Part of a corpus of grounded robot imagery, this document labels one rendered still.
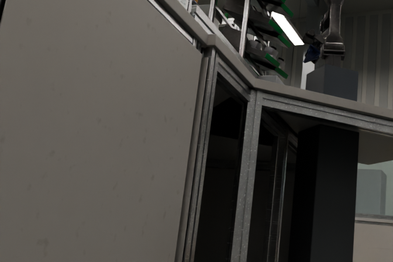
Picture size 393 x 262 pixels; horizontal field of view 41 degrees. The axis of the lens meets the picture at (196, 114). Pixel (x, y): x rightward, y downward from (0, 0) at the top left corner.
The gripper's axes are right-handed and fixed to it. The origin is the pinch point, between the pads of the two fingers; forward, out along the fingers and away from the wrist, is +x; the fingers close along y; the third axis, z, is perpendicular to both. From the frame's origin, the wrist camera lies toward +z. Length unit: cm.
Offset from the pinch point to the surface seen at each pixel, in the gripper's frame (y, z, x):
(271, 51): -2.3, 14.1, 8.1
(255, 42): -5.3, 22.7, 8.6
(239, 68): 77, 1, 57
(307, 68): -696, 82, -356
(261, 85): 64, -4, 52
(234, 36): -6.4, 31.8, 12.1
